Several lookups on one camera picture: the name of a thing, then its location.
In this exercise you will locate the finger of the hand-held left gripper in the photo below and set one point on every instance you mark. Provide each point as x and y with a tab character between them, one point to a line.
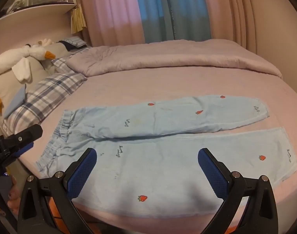
25	135

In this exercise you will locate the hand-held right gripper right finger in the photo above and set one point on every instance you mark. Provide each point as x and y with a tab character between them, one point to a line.
213	173

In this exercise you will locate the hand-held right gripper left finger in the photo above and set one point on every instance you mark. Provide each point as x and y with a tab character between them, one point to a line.
81	173

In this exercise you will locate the light blue strawberry print pants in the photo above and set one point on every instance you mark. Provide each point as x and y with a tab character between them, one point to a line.
163	156

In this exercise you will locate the plain blue cloth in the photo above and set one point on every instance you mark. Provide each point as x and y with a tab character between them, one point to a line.
16	102

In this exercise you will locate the pink soft item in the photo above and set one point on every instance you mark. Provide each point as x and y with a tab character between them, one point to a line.
14	195

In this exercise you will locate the large blue plaid pillow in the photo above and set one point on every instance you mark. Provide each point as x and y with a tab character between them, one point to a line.
46	95

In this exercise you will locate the long grey cushion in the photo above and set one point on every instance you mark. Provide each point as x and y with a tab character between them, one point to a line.
37	75

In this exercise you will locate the white goose plush toy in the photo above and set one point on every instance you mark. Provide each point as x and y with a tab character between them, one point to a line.
6	61

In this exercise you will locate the small blue plaid pillow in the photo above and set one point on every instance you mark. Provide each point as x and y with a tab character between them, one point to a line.
63	62

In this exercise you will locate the small beige plush toy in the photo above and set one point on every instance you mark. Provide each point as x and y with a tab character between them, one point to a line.
44	42

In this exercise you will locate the bed with pink sheet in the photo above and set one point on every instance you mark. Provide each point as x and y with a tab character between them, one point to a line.
163	85

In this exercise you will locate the blue striped pillow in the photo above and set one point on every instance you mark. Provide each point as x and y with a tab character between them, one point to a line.
76	41

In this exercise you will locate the curved beige headboard shelf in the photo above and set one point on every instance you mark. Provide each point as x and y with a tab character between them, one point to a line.
28	24

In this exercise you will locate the lilac quilt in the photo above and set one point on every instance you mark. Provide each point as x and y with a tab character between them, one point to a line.
175	56

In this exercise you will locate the yellow curtain tassel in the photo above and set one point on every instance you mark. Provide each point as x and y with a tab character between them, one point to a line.
78	20

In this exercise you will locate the pink sheer curtain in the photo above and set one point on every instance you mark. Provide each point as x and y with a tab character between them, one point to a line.
109	9

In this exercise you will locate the beige pink curtain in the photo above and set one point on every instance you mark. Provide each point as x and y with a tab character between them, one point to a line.
236	9

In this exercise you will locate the blue curtain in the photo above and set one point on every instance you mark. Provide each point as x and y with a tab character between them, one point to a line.
172	9

